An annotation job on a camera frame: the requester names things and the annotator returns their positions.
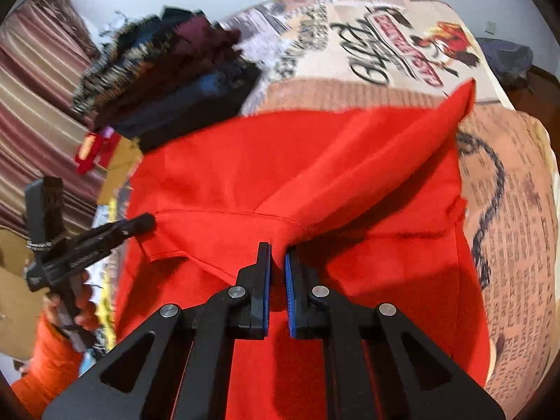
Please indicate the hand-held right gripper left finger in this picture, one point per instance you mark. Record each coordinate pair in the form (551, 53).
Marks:
(268, 297)

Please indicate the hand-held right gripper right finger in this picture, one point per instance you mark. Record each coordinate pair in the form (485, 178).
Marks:
(289, 297)

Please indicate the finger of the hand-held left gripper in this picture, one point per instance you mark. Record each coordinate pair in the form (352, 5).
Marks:
(131, 226)
(87, 253)

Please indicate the red zip jacket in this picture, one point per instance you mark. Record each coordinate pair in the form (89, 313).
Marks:
(306, 162)

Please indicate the pile of dark folded clothes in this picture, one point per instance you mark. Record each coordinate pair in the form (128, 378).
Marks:
(192, 48)

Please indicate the person's left hand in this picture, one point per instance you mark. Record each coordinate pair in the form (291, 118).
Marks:
(87, 310)

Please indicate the red flower plush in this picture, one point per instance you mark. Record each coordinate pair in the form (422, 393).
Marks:
(94, 151)

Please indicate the wooden lap desk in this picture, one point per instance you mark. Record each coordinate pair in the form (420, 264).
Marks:
(17, 297)

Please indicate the striped brown curtain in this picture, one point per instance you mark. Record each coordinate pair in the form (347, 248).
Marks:
(39, 74)

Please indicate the black white patterned folded garment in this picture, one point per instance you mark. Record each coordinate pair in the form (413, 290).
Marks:
(113, 74)

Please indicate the grey blue bag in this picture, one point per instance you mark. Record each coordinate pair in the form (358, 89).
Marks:
(507, 61)

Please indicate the white wall socket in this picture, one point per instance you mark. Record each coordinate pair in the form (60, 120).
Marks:
(490, 28)

